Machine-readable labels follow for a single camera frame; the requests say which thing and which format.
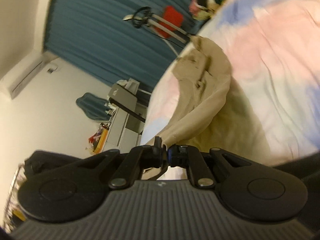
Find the tan t-shirt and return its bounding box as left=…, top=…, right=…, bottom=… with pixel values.
left=155, top=36, right=273, bottom=166

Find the yellow box on desk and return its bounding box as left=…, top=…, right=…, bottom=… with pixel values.
left=93, top=129, right=108, bottom=154

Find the white desk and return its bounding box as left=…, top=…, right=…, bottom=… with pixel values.
left=103, top=78, right=141, bottom=153

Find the teal wavy mirror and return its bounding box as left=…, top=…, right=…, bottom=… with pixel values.
left=76, top=93, right=111, bottom=121

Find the grey desk chair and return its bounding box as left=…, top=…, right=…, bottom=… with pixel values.
left=108, top=79, right=146, bottom=135

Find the white air conditioner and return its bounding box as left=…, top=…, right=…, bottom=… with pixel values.
left=1, top=51, right=58, bottom=100

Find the pastel tie-dye duvet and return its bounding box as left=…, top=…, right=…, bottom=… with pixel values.
left=140, top=0, right=319, bottom=165

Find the teal blue curtain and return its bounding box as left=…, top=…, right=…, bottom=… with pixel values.
left=44, top=0, right=194, bottom=91

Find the garment steamer stand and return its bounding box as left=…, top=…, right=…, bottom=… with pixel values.
left=123, top=7, right=192, bottom=57

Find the red cloth on stand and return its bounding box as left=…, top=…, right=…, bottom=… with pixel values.
left=155, top=5, right=184, bottom=38

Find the wall power socket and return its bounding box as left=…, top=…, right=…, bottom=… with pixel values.
left=47, top=63, right=59, bottom=74

